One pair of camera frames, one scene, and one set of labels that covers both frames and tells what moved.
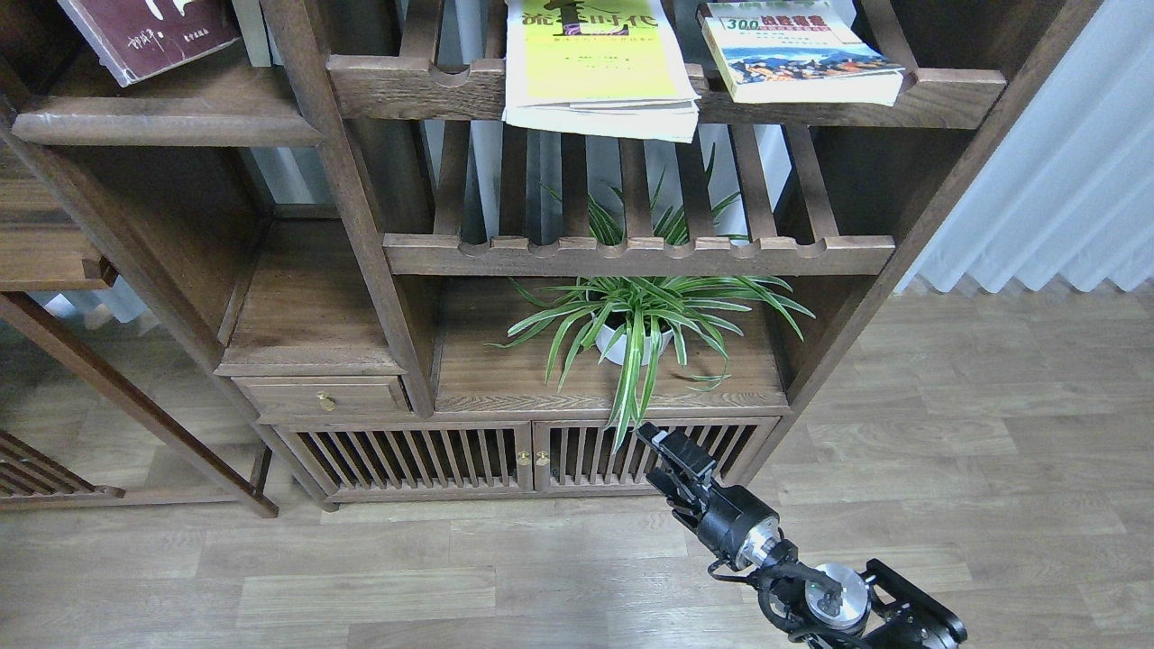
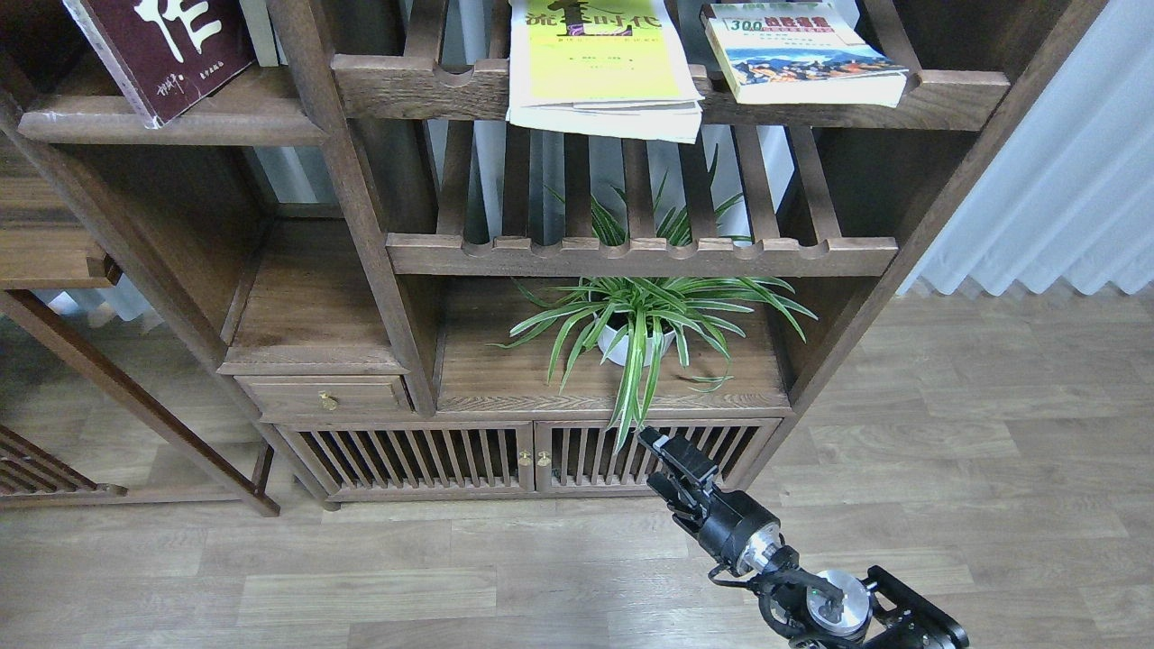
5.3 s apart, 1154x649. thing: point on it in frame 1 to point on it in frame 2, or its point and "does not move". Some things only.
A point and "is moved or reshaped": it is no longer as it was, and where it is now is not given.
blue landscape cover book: (796, 52) does not move
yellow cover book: (606, 67) does not move
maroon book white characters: (138, 37) is moved or reshaped
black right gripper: (736, 522) does not move
